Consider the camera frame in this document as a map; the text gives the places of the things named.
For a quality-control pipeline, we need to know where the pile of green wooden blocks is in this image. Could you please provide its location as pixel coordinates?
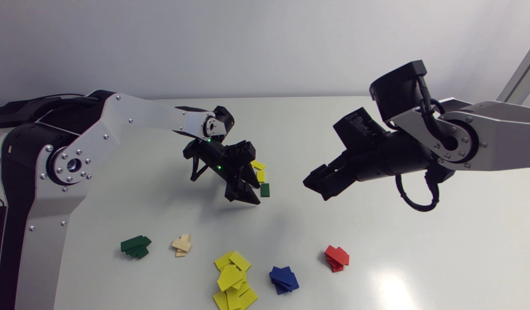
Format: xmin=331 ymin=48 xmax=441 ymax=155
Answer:
xmin=120 ymin=235 xmax=153 ymax=260

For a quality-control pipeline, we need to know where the pile of natural wooden blocks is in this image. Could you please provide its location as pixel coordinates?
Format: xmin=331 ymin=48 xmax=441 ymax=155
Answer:
xmin=171 ymin=234 xmax=192 ymax=258

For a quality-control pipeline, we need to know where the pile of blue wooden blocks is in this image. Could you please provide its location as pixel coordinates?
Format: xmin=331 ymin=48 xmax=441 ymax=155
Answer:
xmin=269 ymin=266 xmax=300 ymax=295

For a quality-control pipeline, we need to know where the pile of yellow wooden blocks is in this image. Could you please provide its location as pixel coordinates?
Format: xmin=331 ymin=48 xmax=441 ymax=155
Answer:
xmin=212 ymin=251 xmax=259 ymax=310

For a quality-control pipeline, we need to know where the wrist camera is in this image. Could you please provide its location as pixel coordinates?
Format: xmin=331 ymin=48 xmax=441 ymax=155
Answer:
xmin=224 ymin=140 xmax=257 ymax=169
xmin=333 ymin=106 xmax=389 ymax=152

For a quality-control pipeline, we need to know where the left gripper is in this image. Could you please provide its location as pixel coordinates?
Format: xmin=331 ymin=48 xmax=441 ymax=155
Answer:
xmin=182 ymin=138 xmax=262 ymax=205

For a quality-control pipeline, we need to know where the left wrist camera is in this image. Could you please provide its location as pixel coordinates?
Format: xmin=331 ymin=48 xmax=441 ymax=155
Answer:
xmin=224 ymin=140 xmax=257 ymax=169

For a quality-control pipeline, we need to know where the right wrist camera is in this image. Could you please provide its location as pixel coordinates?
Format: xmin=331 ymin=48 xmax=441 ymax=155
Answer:
xmin=333 ymin=106 xmax=389 ymax=152

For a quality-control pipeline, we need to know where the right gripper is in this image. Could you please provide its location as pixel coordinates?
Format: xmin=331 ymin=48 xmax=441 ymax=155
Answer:
xmin=302 ymin=130 xmax=434 ymax=202

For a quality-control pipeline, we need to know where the pile of red wooden blocks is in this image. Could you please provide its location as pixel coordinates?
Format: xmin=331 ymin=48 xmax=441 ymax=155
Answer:
xmin=324 ymin=245 xmax=350 ymax=273

